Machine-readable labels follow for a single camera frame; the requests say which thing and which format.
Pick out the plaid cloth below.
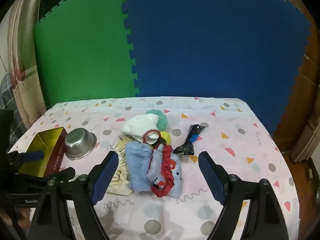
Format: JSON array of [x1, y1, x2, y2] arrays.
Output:
[[0, 74, 28, 140]]

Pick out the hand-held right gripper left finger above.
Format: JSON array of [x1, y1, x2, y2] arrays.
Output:
[[27, 151, 119, 240]]

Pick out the black plastic packet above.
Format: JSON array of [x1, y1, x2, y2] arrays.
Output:
[[173, 124, 205, 156]]

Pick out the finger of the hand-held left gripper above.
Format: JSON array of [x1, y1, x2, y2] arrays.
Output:
[[7, 151, 45, 172], [45, 167, 76, 183]]

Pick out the steel bowl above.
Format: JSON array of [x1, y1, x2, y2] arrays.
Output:
[[64, 128, 97, 160]]

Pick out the yellow soft item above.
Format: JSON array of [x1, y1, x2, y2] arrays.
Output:
[[159, 131, 172, 145]]

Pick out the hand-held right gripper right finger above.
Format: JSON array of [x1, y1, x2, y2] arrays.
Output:
[[198, 151, 290, 240]]

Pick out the white sock with red trim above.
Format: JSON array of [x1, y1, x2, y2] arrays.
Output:
[[122, 114, 160, 144]]

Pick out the pink patterned tablecloth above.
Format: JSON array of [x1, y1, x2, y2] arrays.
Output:
[[7, 96, 300, 240]]

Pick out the beige printed banner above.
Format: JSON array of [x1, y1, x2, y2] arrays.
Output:
[[0, 0, 47, 130]]

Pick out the green foam mat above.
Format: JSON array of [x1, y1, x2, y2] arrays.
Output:
[[34, 0, 139, 110]]

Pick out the teal fluffy scrunchie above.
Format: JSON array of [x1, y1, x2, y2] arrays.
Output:
[[145, 109, 168, 128]]

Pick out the red scrunchie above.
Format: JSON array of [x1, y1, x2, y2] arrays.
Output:
[[151, 145, 177, 197]]

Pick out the blue foam mat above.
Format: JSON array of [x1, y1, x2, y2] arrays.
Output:
[[117, 0, 312, 137]]

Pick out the light blue towel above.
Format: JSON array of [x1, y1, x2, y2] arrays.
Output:
[[125, 142, 157, 193]]

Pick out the brown wooden board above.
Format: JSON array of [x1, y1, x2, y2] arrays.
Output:
[[272, 0, 320, 160]]

